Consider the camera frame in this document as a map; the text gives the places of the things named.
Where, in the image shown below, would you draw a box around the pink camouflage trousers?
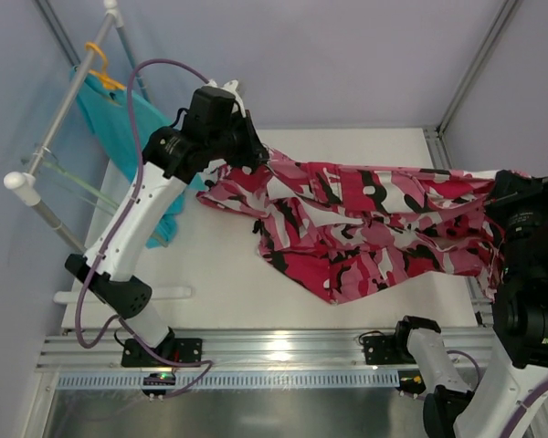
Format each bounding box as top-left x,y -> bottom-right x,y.
197,150 -> 504,304

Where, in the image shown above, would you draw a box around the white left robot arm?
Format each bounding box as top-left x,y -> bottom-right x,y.
65,80 -> 269,348

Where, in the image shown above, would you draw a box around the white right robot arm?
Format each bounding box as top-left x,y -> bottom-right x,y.
395,171 -> 548,437

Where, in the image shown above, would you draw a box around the orange plastic hanger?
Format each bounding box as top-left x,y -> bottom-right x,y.
84,41 -> 125,91

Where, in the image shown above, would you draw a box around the clear green hanger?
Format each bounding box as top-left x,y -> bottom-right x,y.
42,155 -> 119,216

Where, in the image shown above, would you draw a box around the turquoise t-shirt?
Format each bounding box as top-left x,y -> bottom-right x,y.
68,66 -> 186,250

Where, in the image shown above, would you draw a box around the white clothes rack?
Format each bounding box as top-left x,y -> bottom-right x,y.
3,0 -> 193,306

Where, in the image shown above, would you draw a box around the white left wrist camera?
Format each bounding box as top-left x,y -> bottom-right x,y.
206,79 -> 247,118

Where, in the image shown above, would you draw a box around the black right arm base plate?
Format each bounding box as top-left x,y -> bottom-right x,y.
357,330 -> 415,366

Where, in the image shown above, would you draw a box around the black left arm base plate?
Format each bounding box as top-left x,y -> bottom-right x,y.
121,338 -> 203,368

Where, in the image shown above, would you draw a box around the grey slotted cable duct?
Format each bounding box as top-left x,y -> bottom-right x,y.
56,370 -> 400,391

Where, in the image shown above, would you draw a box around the aluminium frame rail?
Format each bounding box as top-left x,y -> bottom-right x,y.
35,328 -> 497,373

